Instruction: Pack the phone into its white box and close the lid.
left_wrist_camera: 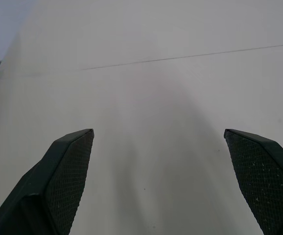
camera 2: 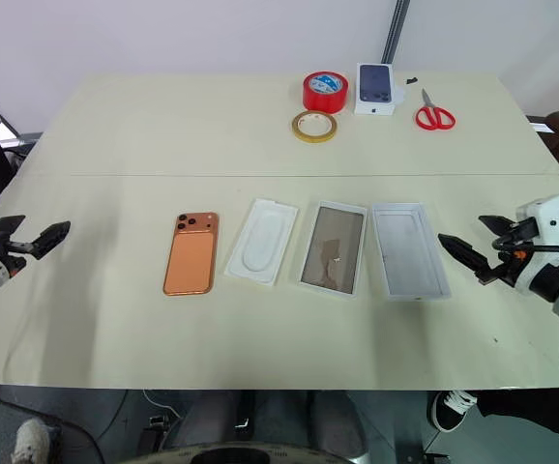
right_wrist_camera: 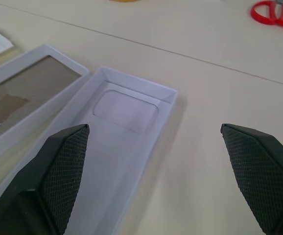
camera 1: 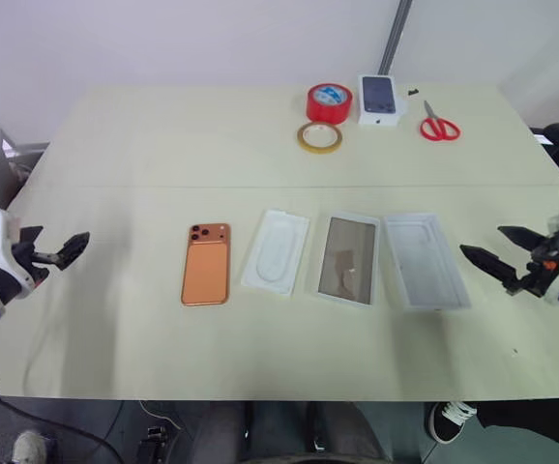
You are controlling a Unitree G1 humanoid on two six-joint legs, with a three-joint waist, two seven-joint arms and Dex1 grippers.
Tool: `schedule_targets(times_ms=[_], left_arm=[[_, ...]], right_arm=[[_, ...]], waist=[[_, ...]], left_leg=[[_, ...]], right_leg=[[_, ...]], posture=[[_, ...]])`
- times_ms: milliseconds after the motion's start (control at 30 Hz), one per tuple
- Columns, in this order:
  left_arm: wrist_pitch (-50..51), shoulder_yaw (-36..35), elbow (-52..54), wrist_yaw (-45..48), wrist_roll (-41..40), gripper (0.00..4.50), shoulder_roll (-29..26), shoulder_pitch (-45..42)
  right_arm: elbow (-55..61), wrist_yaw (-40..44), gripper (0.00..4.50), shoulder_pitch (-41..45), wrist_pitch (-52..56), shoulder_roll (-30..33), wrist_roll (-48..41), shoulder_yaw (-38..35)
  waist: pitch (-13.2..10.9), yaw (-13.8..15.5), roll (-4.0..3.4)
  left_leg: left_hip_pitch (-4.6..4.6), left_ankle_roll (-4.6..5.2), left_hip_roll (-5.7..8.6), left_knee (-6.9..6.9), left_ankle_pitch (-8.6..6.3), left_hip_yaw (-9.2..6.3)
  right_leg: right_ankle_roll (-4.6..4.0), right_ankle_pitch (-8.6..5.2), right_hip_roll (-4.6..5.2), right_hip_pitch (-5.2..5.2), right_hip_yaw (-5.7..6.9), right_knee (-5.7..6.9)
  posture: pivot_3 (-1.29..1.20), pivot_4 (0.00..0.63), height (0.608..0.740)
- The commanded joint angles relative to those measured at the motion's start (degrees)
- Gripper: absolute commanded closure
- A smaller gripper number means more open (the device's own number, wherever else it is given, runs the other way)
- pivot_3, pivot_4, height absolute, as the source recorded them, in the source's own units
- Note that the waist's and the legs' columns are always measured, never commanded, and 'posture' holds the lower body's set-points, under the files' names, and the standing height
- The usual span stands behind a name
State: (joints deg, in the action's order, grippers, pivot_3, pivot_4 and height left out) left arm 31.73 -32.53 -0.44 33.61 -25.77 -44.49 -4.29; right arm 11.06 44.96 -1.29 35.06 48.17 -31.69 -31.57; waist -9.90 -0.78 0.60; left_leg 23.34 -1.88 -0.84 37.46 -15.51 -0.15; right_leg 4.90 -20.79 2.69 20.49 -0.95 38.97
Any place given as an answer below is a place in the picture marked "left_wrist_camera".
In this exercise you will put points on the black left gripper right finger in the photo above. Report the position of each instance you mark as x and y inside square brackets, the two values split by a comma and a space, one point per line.
[261, 181]

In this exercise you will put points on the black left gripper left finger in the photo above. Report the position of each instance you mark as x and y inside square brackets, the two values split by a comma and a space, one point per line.
[58, 181]

